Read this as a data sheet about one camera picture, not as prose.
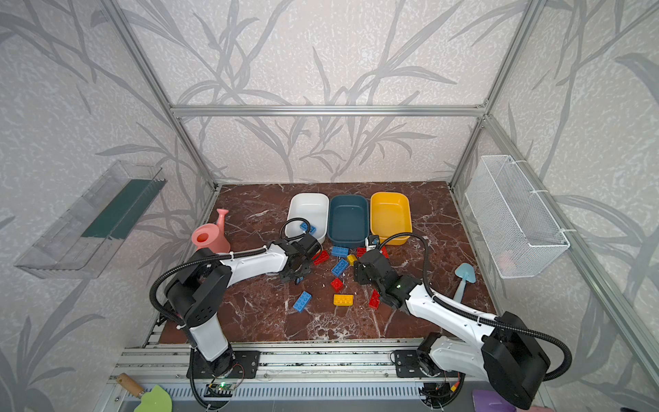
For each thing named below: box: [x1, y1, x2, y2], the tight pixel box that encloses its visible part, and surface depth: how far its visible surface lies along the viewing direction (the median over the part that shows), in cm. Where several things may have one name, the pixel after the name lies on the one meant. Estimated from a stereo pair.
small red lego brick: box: [331, 277, 345, 293], surface depth 88 cm
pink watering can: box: [191, 207, 230, 254], surface depth 92 cm
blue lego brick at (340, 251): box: [331, 246, 350, 258], surface depth 98 cm
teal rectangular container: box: [327, 194, 370, 249], surface depth 107 cm
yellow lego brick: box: [332, 293, 355, 307], surface depth 87 cm
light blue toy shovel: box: [453, 262, 477, 303], surface depth 92 cm
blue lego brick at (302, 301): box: [292, 290, 314, 313], surface depth 86 cm
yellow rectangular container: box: [369, 192, 413, 246], surface depth 110 cm
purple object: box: [471, 389, 518, 412], surface depth 69 cm
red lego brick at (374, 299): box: [368, 288, 381, 310], surface depth 86 cm
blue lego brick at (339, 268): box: [331, 259, 349, 278], surface depth 95 cm
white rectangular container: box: [284, 192, 330, 245], surface depth 113 cm
